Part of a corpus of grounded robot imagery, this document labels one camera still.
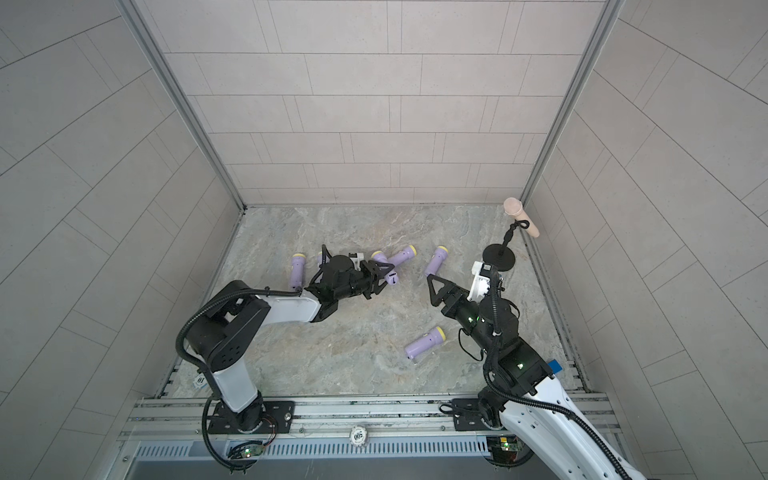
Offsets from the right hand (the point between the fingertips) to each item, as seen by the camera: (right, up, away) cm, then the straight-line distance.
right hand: (432, 284), depth 70 cm
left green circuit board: (-41, -36, -5) cm, 55 cm away
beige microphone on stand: (+23, +19, +10) cm, 32 cm away
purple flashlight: (-41, 0, +26) cm, 48 cm away
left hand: (-8, +1, +15) cm, 17 cm away
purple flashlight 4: (-6, +5, +29) cm, 30 cm away
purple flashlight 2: (-10, 0, +11) cm, 15 cm away
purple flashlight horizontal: (-31, +5, +16) cm, 35 cm away
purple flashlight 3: (+2, -17, +11) cm, 20 cm away
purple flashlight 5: (+6, +5, +29) cm, 30 cm away
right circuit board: (+17, -38, -2) cm, 41 cm away
